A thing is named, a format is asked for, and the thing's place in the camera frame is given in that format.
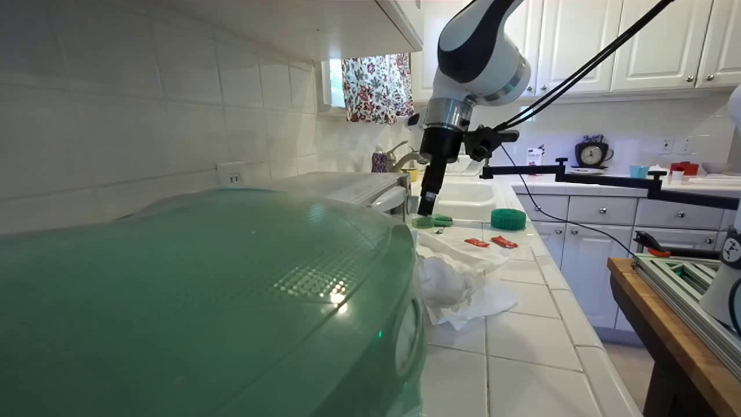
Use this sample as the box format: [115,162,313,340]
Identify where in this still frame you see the wooden table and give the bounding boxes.
[605,256,741,417]

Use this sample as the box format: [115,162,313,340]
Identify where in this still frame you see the white kitchen sink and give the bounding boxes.
[405,176,498,225]

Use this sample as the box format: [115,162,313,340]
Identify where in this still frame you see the metal sink faucet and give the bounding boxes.
[371,139,429,175]

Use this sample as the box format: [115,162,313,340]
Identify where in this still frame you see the crumpled white cloth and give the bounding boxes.
[414,254,521,335]

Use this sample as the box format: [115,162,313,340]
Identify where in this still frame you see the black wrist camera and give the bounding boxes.
[460,125,503,164]

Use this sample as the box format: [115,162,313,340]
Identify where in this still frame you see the black orange clamp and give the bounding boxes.
[632,229,724,262]

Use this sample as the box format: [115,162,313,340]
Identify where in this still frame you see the black jointed camera mount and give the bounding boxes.
[474,155,741,214]

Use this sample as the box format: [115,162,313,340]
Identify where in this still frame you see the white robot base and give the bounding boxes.
[700,82,741,335]

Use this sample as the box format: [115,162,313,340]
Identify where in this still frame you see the aluminium frame rail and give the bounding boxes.
[630,251,741,375]

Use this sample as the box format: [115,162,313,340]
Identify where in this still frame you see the thin black camera cable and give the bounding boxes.
[498,144,644,262]

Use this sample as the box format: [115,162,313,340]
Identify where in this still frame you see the round black table clock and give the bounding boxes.
[571,135,616,172]

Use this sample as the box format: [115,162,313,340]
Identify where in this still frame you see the white paper sheet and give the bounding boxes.
[412,225,517,279]

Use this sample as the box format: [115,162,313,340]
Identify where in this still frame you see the large green plastic cover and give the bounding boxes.
[0,185,433,417]

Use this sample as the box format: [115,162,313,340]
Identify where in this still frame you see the bright window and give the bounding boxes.
[320,55,346,112]

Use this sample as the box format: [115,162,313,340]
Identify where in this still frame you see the floral window curtain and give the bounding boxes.
[341,52,417,127]

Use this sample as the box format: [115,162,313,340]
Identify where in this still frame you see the flat green scrub pad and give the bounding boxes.
[409,214,455,232]

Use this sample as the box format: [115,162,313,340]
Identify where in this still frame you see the white wall cabinet underside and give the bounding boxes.
[165,0,426,65]

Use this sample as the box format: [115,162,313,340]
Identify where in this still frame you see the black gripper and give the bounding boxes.
[417,124,469,218]

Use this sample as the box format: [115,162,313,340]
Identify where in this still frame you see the white wall outlet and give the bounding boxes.
[213,160,248,189]

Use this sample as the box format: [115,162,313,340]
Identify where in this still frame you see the white base cabinet drawers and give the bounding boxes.
[514,191,741,336]

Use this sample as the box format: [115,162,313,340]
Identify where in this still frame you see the thick black robot cables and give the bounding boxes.
[493,0,676,135]

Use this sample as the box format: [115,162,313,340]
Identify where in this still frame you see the red container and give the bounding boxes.
[667,157,702,178]

